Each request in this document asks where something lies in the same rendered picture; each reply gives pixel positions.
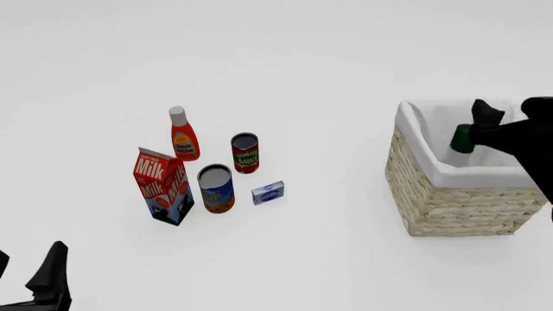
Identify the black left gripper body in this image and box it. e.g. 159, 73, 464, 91
0, 289, 73, 311

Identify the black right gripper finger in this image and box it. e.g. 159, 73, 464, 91
471, 98, 506, 131

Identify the green salad dressing bottle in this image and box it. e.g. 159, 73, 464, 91
448, 124, 477, 153

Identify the white cloth basket liner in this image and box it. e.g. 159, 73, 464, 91
394, 98, 539, 189

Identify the woven wicker basket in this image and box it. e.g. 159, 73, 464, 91
385, 98, 550, 238

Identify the red milk carton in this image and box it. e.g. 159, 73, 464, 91
132, 146, 195, 227

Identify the blue alphabet soup can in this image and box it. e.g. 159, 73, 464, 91
196, 163, 237, 215

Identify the red tomato ketchup bottle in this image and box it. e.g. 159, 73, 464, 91
168, 105, 201, 162

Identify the red tomato sauce can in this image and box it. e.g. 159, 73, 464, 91
230, 131, 261, 175

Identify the small blue cream cheese box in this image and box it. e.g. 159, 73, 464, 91
251, 180, 286, 206

